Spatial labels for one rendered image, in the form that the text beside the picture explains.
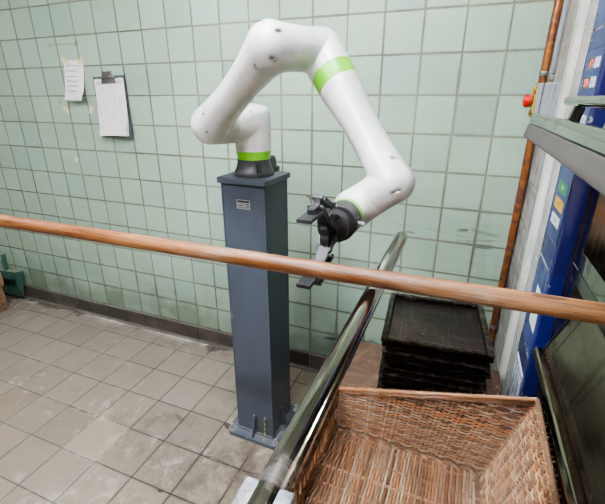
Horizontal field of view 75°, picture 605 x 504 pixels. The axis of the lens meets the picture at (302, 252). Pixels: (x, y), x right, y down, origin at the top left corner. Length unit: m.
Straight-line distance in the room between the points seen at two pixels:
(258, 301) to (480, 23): 1.34
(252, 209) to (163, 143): 1.03
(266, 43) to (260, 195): 0.55
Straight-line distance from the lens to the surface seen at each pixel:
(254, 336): 1.69
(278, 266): 0.70
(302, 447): 0.40
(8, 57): 3.18
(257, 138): 1.45
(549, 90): 1.46
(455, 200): 1.84
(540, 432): 1.00
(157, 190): 2.47
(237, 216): 1.50
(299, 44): 1.11
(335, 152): 1.89
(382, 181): 1.00
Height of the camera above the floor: 1.47
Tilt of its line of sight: 21 degrees down
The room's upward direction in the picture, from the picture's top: straight up
